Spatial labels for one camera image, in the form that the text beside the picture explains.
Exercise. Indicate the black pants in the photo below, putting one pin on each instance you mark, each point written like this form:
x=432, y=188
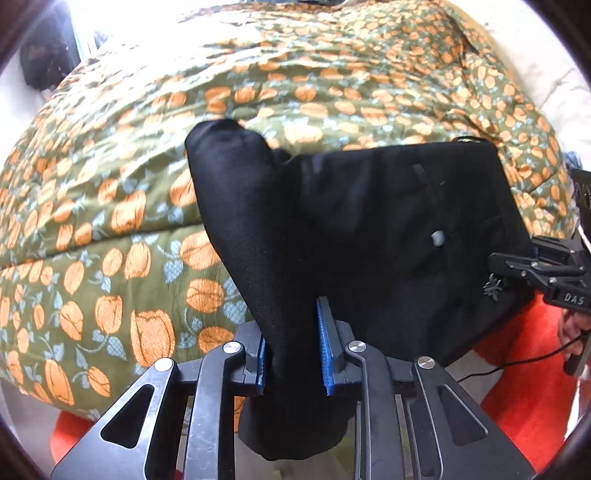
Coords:
x=369, y=221

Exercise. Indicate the person's orange fleece clothing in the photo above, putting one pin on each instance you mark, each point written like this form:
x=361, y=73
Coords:
x=521, y=406

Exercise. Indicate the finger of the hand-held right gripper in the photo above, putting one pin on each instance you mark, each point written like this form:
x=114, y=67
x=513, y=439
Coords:
x=554, y=249
x=512, y=265

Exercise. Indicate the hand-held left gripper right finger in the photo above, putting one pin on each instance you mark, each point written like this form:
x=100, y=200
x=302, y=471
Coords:
x=325, y=350

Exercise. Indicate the dark bag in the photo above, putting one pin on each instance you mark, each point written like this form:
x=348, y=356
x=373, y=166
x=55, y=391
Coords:
x=46, y=60

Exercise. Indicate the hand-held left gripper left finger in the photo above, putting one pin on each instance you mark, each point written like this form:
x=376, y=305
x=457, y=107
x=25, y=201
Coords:
x=259, y=369

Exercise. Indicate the green floral blanket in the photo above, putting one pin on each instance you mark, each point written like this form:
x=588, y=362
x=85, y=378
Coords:
x=138, y=138

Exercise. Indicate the person's right hand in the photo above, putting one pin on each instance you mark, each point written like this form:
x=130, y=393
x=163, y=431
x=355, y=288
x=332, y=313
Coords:
x=569, y=330

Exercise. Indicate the white quilted cloth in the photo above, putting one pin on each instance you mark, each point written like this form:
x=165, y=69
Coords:
x=554, y=83

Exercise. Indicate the blue cloth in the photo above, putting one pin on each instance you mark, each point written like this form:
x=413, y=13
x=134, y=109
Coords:
x=575, y=160

